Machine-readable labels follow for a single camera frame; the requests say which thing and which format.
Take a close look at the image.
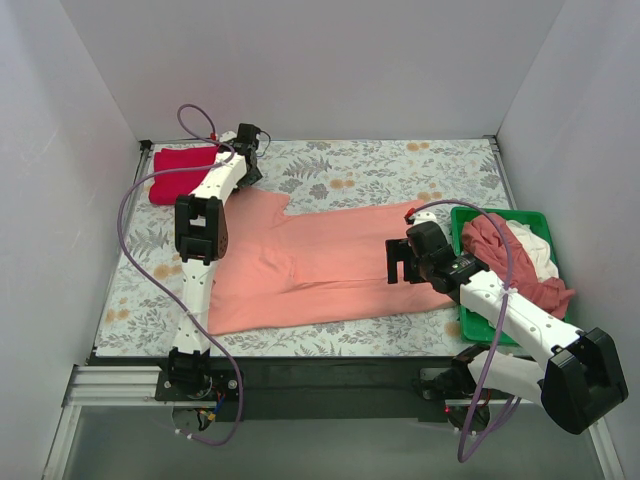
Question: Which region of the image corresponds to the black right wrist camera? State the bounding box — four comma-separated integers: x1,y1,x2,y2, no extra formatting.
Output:
406,221,450,257

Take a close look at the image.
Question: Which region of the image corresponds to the dusty rose t shirt in tray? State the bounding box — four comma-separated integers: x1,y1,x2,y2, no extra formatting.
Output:
461,213,575,320

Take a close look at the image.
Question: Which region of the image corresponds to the green plastic tray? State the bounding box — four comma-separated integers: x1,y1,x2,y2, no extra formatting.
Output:
449,205,574,347

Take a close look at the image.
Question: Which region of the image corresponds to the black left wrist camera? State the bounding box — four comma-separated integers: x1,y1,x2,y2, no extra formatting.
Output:
234,123,262,151

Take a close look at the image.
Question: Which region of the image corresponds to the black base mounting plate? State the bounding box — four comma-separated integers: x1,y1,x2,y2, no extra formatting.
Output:
154,356,451,422

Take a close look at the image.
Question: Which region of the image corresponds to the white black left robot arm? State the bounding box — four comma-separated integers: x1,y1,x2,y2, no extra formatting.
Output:
166,145,262,399

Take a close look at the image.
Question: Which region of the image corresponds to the aluminium frame rail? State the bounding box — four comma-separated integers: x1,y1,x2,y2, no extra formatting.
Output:
44,367,624,479

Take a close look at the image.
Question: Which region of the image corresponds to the folded red t shirt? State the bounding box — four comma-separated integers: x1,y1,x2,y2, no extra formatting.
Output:
149,146,218,206

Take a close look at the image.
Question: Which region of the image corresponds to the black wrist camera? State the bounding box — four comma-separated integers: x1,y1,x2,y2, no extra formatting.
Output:
406,221,450,257
234,123,262,151

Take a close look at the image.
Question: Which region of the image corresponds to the floral patterned table mat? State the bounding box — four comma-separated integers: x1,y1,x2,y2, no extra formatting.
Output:
94,139,510,358

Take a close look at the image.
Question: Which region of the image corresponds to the white t shirt in tray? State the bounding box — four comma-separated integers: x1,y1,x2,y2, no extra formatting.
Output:
506,220,559,282

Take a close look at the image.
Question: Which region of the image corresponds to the salmon pink t shirt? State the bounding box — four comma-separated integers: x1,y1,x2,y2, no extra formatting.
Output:
208,188,453,335

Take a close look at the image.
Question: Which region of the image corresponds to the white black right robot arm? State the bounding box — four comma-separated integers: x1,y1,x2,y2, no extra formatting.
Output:
385,235,629,434

